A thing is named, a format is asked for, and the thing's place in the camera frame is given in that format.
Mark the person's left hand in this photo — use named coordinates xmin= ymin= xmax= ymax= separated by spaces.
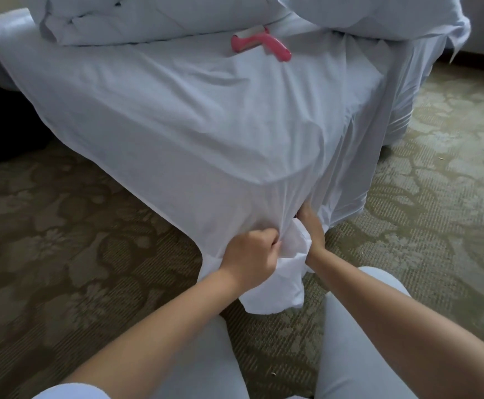
xmin=219 ymin=228 xmax=283 ymax=293

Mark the person's right hand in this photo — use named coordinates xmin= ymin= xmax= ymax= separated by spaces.
xmin=296 ymin=203 xmax=328 ymax=268

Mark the white bed sheet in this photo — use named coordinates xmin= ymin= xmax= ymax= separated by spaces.
xmin=0 ymin=8 xmax=473 ymax=316

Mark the white pillow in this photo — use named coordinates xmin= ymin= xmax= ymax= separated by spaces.
xmin=273 ymin=0 xmax=469 ymax=43

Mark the person's right forearm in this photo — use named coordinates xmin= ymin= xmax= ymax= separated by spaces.
xmin=307 ymin=247 xmax=484 ymax=399

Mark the person's left forearm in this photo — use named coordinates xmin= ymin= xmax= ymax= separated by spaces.
xmin=61 ymin=268 xmax=245 ymax=399

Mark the person's white shirt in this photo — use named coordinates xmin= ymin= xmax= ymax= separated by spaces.
xmin=32 ymin=381 xmax=112 ymax=399

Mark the pink lint roller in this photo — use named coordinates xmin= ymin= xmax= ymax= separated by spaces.
xmin=229 ymin=26 xmax=293 ymax=64

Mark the white duvet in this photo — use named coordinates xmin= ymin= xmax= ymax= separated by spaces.
xmin=24 ymin=0 xmax=295 ymax=47

